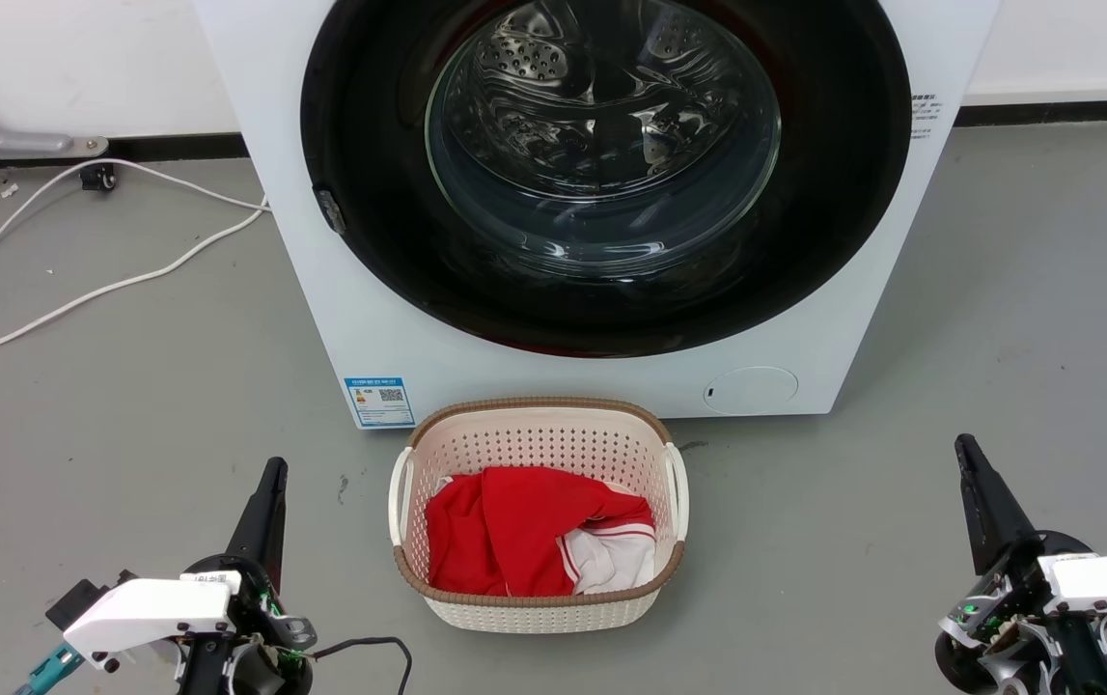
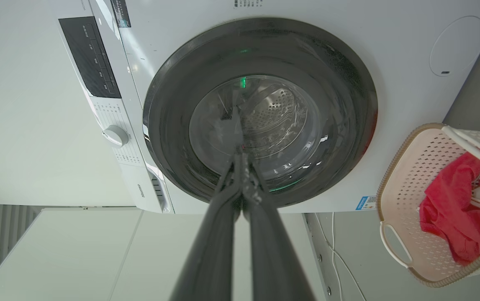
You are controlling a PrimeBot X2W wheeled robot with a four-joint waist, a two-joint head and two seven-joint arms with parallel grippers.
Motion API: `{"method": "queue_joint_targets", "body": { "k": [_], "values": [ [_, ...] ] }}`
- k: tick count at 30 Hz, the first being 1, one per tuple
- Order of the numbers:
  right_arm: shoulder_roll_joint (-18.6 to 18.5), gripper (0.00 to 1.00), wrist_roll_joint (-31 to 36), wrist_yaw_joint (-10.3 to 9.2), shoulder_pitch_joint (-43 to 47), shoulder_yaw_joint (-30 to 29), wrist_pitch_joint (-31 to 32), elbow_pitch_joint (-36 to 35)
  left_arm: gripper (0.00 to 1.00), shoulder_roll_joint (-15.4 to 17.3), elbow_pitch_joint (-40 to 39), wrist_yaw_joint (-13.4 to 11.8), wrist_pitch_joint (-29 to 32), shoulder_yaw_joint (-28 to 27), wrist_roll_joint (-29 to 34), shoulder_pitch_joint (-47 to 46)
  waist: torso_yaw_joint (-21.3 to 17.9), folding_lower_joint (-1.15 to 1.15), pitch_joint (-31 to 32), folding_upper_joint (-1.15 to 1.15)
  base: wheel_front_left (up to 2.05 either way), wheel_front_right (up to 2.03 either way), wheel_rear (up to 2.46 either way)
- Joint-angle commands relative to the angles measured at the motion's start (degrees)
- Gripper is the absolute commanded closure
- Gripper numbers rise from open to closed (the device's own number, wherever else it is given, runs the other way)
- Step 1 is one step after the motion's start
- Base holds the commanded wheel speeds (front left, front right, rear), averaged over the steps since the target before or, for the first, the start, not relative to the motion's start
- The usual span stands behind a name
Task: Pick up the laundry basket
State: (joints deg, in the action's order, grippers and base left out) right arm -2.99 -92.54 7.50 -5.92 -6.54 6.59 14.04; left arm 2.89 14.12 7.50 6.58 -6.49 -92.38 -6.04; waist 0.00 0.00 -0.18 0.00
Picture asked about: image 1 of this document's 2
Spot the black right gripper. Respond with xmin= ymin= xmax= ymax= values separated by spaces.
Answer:
xmin=934 ymin=434 xmax=1107 ymax=695

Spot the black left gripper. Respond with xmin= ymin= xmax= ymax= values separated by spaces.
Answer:
xmin=177 ymin=459 xmax=318 ymax=695

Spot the cream perforated laundry basket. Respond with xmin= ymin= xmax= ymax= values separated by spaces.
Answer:
xmin=388 ymin=396 xmax=690 ymax=635

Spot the blue energy label sticker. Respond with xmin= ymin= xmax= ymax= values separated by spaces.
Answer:
xmin=344 ymin=376 xmax=416 ymax=429

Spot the white front-loading washing machine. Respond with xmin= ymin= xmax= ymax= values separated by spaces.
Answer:
xmin=191 ymin=0 xmax=1003 ymax=431

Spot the red garment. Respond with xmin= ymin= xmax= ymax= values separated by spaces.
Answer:
xmin=426 ymin=466 xmax=655 ymax=598

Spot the round white filter cover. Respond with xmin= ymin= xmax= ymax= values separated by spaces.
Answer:
xmin=703 ymin=366 xmax=800 ymax=417

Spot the black round glass washer door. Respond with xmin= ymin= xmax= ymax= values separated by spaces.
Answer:
xmin=300 ymin=0 xmax=913 ymax=359

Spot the white cloth with red stripes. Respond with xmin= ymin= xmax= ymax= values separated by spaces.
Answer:
xmin=558 ymin=516 xmax=658 ymax=595

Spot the black baseboard strip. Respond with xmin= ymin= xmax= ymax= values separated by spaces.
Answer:
xmin=954 ymin=98 xmax=1107 ymax=128
xmin=0 ymin=132 xmax=251 ymax=167

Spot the small printed text label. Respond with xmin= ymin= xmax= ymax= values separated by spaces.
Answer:
xmin=908 ymin=93 xmax=943 ymax=143

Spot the grey drain pipe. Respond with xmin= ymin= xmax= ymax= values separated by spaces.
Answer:
xmin=0 ymin=58 xmax=110 ymax=161

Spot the teal cable connector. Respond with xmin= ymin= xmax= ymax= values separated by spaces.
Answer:
xmin=14 ymin=645 xmax=86 ymax=695

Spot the thick white floor cable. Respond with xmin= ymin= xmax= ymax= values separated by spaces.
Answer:
xmin=0 ymin=203 xmax=271 ymax=376

